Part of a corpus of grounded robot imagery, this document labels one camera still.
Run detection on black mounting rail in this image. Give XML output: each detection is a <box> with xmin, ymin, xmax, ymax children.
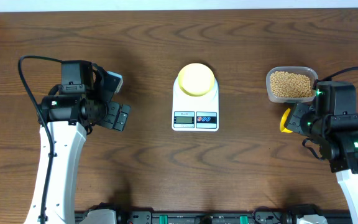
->
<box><xmin>75</xmin><ymin>203</ymin><xmax>352</xmax><ymax>224</ymax></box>

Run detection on yellow measuring scoop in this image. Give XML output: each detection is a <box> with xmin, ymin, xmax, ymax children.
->
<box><xmin>280</xmin><ymin>108</ymin><xmax>293</xmax><ymax>133</ymax></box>

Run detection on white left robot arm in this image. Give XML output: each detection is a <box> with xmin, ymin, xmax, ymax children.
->
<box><xmin>24</xmin><ymin>60</ymin><xmax>131</xmax><ymax>223</ymax></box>

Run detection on pale yellow bowl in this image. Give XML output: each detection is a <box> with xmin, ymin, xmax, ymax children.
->
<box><xmin>177</xmin><ymin>63</ymin><xmax>215</xmax><ymax>96</ymax></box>

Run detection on clear container of soybeans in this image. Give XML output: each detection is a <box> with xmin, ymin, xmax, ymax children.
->
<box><xmin>266</xmin><ymin>66</ymin><xmax>318</xmax><ymax>103</ymax></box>

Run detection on white digital kitchen scale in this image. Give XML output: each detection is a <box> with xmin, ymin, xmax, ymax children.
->
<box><xmin>172</xmin><ymin>78</ymin><xmax>219</xmax><ymax>132</ymax></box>

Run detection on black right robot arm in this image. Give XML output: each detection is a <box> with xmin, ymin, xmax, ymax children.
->
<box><xmin>280</xmin><ymin>81</ymin><xmax>358</xmax><ymax>223</ymax></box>

